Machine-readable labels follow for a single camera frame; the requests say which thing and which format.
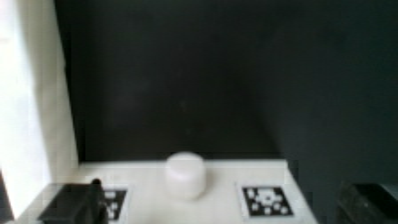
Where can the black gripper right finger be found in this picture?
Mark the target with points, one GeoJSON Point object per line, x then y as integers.
{"type": "Point", "coordinates": [366, 203]}

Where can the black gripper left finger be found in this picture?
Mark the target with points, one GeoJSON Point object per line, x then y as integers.
{"type": "Point", "coordinates": [77, 206]}

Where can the white drawer box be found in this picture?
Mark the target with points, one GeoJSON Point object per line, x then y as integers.
{"type": "Point", "coordinates": [190, 191]}

